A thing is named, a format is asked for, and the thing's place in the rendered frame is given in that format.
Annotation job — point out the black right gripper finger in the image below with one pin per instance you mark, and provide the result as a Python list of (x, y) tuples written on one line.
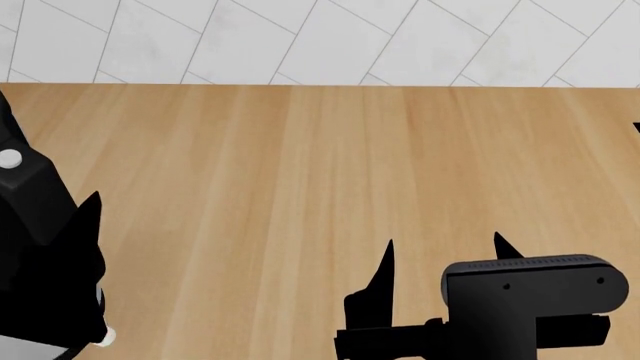
[(504, 250), (380, 300)]

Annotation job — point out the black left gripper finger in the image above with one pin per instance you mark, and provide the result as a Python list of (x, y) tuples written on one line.
[(92, 225)]

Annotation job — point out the dark grey wrist camera box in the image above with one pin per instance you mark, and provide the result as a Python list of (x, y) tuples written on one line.
[(535, 288)]

